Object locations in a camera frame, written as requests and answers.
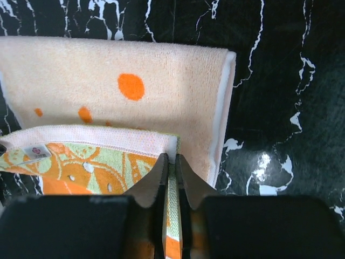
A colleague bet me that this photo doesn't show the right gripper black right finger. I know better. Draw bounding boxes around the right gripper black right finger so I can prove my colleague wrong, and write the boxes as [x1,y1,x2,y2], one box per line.
[176,155,344,258]

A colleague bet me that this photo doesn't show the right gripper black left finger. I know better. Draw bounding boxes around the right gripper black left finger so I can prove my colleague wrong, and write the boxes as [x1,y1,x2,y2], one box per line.
[1,154,169,258]

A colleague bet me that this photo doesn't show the orange white patterned towel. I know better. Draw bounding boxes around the orange white patterned towel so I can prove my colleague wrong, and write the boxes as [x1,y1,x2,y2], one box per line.
[1,36,236,194]

